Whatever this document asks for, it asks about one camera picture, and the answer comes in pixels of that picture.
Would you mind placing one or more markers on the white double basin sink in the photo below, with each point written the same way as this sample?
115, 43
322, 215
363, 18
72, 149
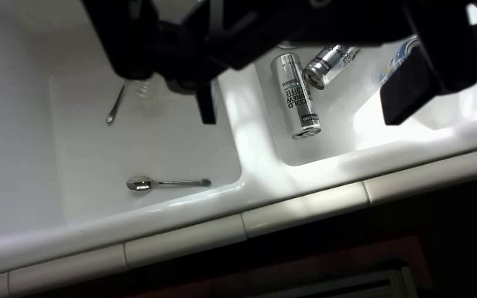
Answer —
261, 165

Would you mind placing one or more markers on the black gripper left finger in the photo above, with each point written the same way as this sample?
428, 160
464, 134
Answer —
140, 38

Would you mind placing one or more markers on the tall silver can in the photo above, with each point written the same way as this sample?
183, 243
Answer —
299, 93
327, 63

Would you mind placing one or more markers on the metal spoon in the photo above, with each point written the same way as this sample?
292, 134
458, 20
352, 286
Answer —
161, 182

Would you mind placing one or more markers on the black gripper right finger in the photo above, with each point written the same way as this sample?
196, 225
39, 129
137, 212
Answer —
443, 50

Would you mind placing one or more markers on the thin metal utensil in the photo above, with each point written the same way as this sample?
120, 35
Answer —
117, 104

